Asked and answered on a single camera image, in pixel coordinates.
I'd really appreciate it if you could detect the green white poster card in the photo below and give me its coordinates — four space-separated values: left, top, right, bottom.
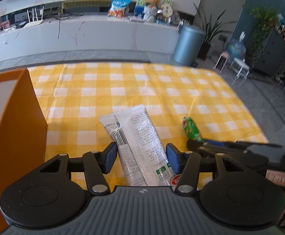
133 0 173 18

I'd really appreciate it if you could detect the yellow white checkered tablecloth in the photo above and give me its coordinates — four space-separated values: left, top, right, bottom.
26 62 269 192

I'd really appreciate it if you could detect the green sausage stick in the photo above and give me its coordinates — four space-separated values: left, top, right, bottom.
182 117 203 142

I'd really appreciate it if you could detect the white round stool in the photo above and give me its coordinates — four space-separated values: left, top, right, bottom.
229 58 250 84

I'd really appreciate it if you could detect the teddy bear in bouquet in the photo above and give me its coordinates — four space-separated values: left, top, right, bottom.
143 0 160 23

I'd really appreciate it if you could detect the grey metal trash can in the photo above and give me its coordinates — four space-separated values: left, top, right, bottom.
172 24 206 66

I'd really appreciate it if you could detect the round white sign card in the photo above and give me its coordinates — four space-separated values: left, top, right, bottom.
160 3 173 18

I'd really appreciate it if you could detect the trailing vine plant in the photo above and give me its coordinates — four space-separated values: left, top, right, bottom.
232 0 277 59

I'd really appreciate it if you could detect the orange storage box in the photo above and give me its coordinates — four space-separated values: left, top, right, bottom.
0 69 48 233

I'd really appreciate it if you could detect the black cable on counter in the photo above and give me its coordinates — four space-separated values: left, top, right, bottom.
49 12 86 40

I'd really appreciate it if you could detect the white snack packet with text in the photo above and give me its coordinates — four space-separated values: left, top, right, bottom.
99 105 179 188

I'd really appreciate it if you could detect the tall green potted plant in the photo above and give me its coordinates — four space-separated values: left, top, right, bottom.
193 3 237 60

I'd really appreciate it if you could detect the dark grey cabinet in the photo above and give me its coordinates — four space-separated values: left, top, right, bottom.
252 30 285 77

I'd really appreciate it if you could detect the blue snack bag on counter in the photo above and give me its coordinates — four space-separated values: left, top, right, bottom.
108 0 131 18

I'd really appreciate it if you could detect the white wifi router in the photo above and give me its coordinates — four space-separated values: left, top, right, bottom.
24 6 44 28

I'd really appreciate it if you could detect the blue water jug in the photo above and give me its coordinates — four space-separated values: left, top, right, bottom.
226 31 246 63

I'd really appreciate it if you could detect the small pink heater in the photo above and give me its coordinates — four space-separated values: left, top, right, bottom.
214 52 229 72

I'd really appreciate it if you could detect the white marble tv counter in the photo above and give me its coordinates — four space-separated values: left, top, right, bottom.
0 15 179 61

